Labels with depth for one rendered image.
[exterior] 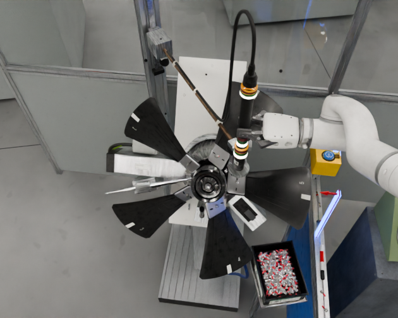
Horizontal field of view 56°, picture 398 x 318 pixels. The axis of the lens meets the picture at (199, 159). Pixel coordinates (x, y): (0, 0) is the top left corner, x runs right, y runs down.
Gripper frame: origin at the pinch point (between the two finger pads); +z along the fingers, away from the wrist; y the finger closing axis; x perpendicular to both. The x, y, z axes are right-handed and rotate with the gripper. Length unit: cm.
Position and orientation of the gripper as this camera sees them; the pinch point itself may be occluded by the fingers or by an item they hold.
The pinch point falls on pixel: (244, 127)
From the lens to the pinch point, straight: 109.3
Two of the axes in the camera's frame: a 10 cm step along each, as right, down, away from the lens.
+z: -9.9, -1.0, 0.8
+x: 0.0, -6.0, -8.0
